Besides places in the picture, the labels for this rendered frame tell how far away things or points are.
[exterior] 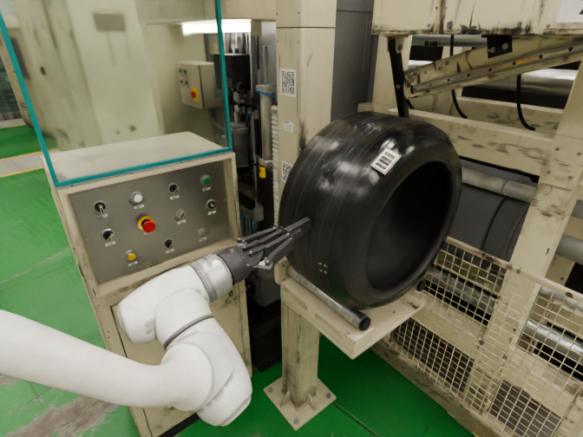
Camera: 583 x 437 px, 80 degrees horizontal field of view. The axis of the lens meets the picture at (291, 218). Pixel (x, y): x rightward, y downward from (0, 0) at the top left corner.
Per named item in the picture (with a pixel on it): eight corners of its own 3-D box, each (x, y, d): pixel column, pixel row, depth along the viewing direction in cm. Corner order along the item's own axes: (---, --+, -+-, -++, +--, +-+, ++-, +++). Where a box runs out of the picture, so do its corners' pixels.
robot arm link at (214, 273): (183, 257, 71) (209, 244, 74) (195, 289, 76) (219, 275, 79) (203, 278, 65) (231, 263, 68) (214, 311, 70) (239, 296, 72)
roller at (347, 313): (298, 262, 125) (293, 273, 126) (288, 262, 122) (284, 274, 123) (373, 317, 101) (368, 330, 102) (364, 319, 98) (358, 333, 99)
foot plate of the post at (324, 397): (263, 390, 181) (262, 385, 179) (302, 363, 196) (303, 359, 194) (295, 431, 162) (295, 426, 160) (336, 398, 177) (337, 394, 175)
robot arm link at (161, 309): (186, 275, 76) (218, 324, 72) (114, 313, 69) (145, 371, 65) (185, 251, 68) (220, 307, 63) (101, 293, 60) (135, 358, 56)
